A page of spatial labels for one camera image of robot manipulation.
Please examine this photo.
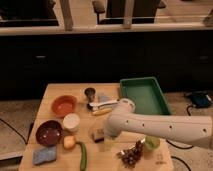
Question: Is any small metal cup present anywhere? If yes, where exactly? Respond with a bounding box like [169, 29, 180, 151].
[84, 87, 96, 102]

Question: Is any green cup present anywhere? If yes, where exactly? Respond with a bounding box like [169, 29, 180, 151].
[145, 136, 160, 151]

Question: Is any yellow banana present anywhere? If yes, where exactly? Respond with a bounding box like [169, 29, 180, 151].
[92, 108, 112, 116]

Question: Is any green plastic tray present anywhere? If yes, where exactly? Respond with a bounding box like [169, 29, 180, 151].
[120, 77, 171, 115]

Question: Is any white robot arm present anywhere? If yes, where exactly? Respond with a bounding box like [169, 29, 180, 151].
[104, 98, 213, 151]

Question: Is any bunch of dark grapes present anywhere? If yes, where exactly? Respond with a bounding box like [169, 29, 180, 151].
[116, 141, 144, 168]

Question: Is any blue sponge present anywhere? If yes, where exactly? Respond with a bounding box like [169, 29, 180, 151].
[33, 146, 57, 165]

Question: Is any white round container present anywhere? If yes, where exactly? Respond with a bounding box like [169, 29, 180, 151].
[63, 113, 80, 132]

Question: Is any blue black floor device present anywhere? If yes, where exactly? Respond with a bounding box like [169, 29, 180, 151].
[185, 92, 212, 108]

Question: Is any black floor cable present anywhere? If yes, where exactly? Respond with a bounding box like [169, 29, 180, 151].
[165, 104, 198, 150]

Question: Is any orange-red bowl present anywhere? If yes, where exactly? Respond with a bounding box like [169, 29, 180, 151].
[51, 95, 77, 118]

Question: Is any white handled brush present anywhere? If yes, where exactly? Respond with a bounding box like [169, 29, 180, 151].
[87, 100, 119, 110]

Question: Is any dark maroon bowl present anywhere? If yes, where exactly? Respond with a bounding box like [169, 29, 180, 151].
[36, 120, 63, 147]

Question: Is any yellow apple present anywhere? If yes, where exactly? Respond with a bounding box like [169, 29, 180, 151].
[63, 136, 76, 149]

